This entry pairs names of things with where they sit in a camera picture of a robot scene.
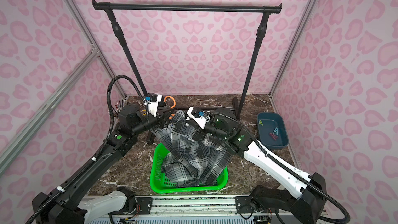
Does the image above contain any orange plastic hanger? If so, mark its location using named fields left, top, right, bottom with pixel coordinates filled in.
left=163, top=95, right=176, bottom=120

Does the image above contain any black white plaid shirt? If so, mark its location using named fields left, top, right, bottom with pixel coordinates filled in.
left=151, top=111, right=232, bottom=188

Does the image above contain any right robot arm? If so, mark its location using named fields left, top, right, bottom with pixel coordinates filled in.
left=187, top=107, right=351, bottom=224

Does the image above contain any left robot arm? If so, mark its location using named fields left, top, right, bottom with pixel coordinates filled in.
left=27, top=75, right=171, bottom=224

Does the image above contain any red pen holder cup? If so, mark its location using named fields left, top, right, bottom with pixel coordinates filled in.
left=113, top=99, right=129, bottom=117

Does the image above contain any green plastic basket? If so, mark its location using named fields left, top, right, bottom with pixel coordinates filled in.
left=150, top=144, right=229, bottom=194

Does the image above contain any teal plastic tray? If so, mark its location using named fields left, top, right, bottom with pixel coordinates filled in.
left=257, top=112, right=289, bottom=150

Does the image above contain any pink clothespin in tray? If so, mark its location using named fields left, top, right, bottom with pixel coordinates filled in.
left=269, top=133, right=278, bottom=140

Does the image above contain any black clothes rack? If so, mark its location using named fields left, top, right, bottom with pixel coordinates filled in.
left=91, top=0, right=283, bottom=119

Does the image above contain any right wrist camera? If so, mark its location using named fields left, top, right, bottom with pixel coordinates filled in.
left=187, top=107, right=211, bottom=129

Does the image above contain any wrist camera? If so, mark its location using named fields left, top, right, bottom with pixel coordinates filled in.
left=145, top=93, right=162, bottom=117
left=187, top=107, right=211, bottom=129

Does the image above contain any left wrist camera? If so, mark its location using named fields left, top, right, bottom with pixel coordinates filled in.
left=145, top=93, right=162, bottom=117

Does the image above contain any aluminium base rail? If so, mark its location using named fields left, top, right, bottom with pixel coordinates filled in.
left=74, top=194, right=330, bottom=224

